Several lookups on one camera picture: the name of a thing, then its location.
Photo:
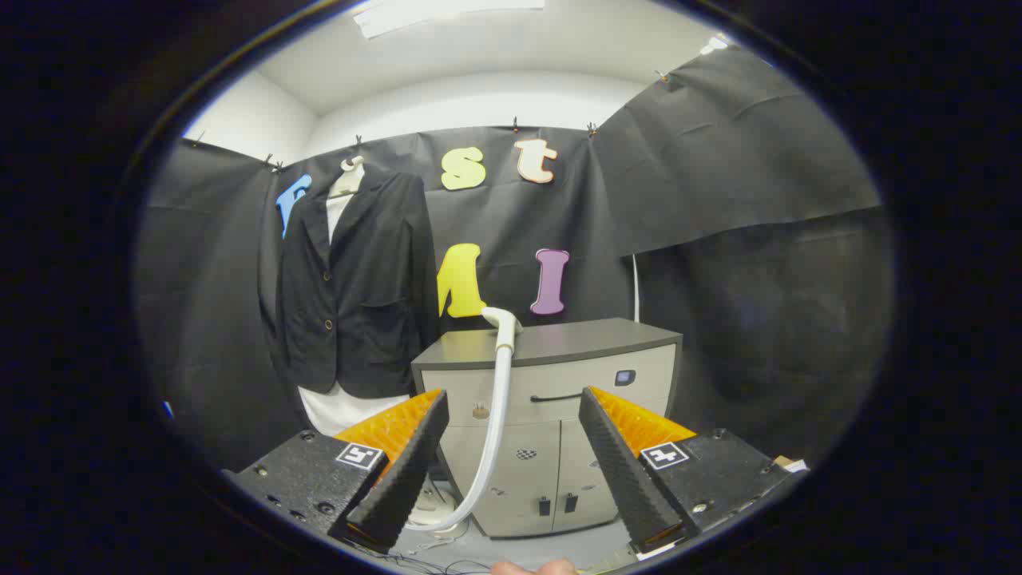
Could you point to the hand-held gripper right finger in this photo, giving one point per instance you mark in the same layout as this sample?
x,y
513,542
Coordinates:
x,y
627,471

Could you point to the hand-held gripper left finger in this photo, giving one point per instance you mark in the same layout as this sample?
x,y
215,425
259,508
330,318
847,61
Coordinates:
x,y
403,471

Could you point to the white shirt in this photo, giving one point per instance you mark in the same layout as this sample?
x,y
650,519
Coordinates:
x,y
343,409

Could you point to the white garment steamer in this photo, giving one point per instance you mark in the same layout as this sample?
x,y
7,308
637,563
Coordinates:
x,y
501,383

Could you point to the black suit jacket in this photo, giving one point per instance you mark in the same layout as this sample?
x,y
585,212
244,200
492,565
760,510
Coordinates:
x,y
367,271

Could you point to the white clothes hanger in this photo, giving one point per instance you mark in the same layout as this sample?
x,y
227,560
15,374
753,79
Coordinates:
x,y
350,164

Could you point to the grey cabinet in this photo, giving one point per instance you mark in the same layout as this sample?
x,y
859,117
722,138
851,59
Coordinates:
x,y
543,479

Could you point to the black backdrop cloth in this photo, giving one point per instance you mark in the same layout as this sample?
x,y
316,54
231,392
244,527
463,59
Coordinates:
x,y
703,160

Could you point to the ceiling light panel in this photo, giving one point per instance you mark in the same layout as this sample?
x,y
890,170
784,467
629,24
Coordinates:
x,y
415,14

